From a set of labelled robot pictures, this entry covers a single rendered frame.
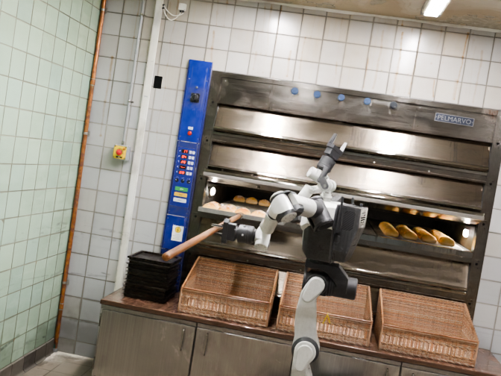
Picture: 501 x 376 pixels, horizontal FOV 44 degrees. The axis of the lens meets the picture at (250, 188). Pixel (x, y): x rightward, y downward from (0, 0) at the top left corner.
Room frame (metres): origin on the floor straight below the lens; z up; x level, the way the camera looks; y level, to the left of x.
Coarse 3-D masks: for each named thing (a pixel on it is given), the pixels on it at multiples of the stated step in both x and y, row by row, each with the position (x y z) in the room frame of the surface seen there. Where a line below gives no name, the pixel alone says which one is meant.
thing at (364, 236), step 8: (232, 216) 4.20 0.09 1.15; (288, 224) 4.15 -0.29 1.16; (296, 224) 4.14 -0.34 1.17; (368, 240) 4.08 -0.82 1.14; (376, 240) 4.07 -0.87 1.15; (384, 240) 4.07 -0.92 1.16; (392, 240) 4.06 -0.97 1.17; (400, 240) 4.06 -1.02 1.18; (416, 248) 4.04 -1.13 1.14; (424, 248) 4.04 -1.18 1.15; (432, 248) 4.03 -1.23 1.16; (440, 248) 4.02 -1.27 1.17; (448, 248) 4.02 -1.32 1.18; (464, 256) 4.00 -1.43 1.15; (472, 256) 4.00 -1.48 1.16
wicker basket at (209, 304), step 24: (216, 264) 4.16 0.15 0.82; (240, 264) 4.15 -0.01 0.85; (192, 288) 4.10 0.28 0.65; (216, 288) 4.11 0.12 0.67; (240, 288) 4.10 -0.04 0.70; (264, 288) 4.10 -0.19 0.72; (192, 312) 3.71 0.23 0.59; (216, 312) 3.70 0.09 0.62; (240, 312) 3.90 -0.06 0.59; (264, 312) 3.67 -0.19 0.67
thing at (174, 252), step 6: (234, 216) 3.61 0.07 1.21; (240, 216) 3.78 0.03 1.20; (222, 222) 3.23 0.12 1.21; (210, 228) 2.93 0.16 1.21; (216, 228) 3.00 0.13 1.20; (222, 228) 3.18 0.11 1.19; (204, 234) 2.72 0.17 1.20; (210, 234) 2.84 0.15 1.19; (192, 240) 2.49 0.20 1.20; (198, 240) 2.58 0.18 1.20; (180, 246) 2.30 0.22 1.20; (186, 246) 2.37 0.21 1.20; (168, 252) 2.13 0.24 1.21; (174, 252) 2.19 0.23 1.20; (180, 252) 2.27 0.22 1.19; (168, 258) 2.11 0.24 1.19
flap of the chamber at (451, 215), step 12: (216, 180) 4.17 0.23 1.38; (228, 180) 4.09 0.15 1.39; (240, 180) 4.05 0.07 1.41; (252, 180) 4.04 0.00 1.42; (372, 204) 4.02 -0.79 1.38; (384, 204) 3.94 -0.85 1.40; (396, 204) 3.92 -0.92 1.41; (408, 204) 3.91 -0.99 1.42; (432, 216) 4.05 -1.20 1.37; (444, 216) 3.97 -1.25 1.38; (456, 216) 3.89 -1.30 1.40; (468, 216) 3.86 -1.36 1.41; (480, 216) 3.86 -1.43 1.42
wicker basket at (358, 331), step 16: (288, 272) 4.10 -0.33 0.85; (288, 288) 4.07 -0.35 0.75; (368, 288) 4.02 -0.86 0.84; (288, 304) 4.04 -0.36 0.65; (320, 304) 4.04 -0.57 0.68; (336, 304) 4.03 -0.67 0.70; (352, 304) 4.02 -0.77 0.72; (368, 304) 3.86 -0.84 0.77; (288, 320) 3.87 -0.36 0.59; (320, 320) 3.62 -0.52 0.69; (336, 320) 3.61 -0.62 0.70; (352, 320) 3.60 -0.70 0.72; (368, 320) 3.71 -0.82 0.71; (320, 336) 3.62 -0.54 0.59; (336, 336) 3.61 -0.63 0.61; (352, 336) 3.60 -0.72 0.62; (368, 336) 3.59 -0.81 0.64
